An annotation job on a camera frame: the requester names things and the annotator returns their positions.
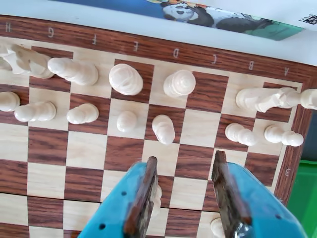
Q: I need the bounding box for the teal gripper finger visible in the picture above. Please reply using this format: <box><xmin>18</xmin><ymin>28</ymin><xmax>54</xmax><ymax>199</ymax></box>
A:
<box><xmin>78</xmin><ymin>155</ymin><xmax>159</xmax><ymax>238</ymax></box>
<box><xmin>211</xmin><ymin>149</ymin><xmax>309</xmax><ymax>238</ymax></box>

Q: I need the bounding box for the light chess bishop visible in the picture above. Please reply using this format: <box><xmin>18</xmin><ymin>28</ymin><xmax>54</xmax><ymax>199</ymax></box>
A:
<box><xmin>47</xmin><ymin>57</ymin><xmax>99</xmax><ymax>87</ymax></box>
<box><xmin>152</xmin><ymin>114</ymin><xmax>176</xmax><ymax>146</ymax></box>

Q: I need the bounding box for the light chess pawn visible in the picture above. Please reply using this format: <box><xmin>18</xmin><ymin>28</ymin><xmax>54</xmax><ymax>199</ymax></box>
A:
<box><xmin>210</xmin><ymin>217</ymin><xmax>226</xmax><ymax>238</ymax></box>
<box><xmin>224</xmin><ymin>122</ymin><xmax>260</xmax><ymax>147</ymax></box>
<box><xmin>0</xmin><ymin>91</ymin><xmax>21</xmax><ymax>112</ymax></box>
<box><xmin>264</xmin><ymin>124</ymin><xmax>305</xmax><ymax>147</ymax></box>
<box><xmin>151</xmin><ymin>183</ymin><xmax>163</xmax><ymax>219</ymax></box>
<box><xmin>116</xmin><ymin>110</ymin><xmax>138</xmax><ymax>133</ymax></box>
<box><xmin>14</xmin><ymin>101</ymin><xmax>57</xmax><ymax>122</ymax></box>
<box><xmin>66</xmin><ymin>103</ymin><xmax>100</xmax><ymax>124</ymax></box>

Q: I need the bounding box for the light chess knight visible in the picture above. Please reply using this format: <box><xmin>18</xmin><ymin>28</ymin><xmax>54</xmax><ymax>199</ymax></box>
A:
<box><xmin>6</xmin><ymin>44</ymin><xmax>55</xmax><ymax>80</ymax></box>
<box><xmin>235</xmin><ymin>86</ymin><xmax>301</xmax><ymax>114</ymax></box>

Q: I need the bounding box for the light chess rook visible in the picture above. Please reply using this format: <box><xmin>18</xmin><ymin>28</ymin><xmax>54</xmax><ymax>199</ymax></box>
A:
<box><xmin>300</xmin><ymin>88</ymin><xmax>317</xmax><ymax>111</ymax></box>
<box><xmin>0</xmin><ymin>41</ymin><xmax>18</xmax><ymax>72</ymax></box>

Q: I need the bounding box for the light chess king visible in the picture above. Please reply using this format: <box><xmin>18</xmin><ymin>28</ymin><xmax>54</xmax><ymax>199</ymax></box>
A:
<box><xmin>108</xmin><ymin>63</ymin><xmax>144</xmax><ymax>96</ymax></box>

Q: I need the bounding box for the light chess queen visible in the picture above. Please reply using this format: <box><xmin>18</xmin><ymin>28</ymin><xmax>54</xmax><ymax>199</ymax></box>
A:
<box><xmin>162</xmin><ymin>69</ymin><xmax>196</xmax><ymax>98</ymax></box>

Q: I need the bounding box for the green plastic container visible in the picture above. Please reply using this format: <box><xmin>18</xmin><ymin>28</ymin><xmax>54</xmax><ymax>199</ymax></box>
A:
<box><xmin>286</xmin><ymin>159</ymin><xmax>317</xmax><ymax>238</ymax></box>

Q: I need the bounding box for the grey table mat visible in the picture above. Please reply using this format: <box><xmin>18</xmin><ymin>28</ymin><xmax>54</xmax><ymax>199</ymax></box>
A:
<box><xmin>299</xmin><ymin>130</ymin><xmax>317</xmax><ymax>163</ymax></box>

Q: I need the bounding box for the wooden folding chessboard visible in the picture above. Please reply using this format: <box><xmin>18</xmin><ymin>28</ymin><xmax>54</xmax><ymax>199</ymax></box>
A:
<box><xmin>0</xmin><ymin>14</ymin><xmax>317</xmax><ymax>238</ymax></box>

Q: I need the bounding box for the thin panda picture book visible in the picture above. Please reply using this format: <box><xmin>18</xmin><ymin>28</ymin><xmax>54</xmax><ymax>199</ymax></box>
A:
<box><xmin>48</xmin><ymin>0</ymin><xmax>307</xmax><ymax>42</ymax></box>

